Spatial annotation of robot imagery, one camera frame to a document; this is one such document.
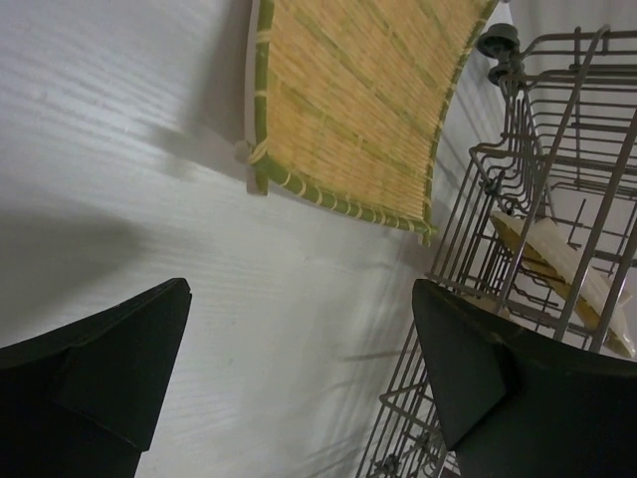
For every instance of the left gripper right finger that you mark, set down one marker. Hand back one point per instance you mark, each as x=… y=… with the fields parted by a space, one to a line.
x=514 y=403

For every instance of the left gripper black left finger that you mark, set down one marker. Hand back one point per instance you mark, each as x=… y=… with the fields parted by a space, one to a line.
x=83 y=400

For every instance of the shovel-shaped woven bamboo plate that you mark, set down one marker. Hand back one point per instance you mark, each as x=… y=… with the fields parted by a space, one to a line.
x=547 y=253

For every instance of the rectangular woven bamboo plate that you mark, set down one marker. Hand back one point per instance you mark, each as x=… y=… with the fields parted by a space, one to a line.
x=345 y=102

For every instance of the grey wire dish rack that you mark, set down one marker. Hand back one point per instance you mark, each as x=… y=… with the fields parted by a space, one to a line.
x=567 y=152

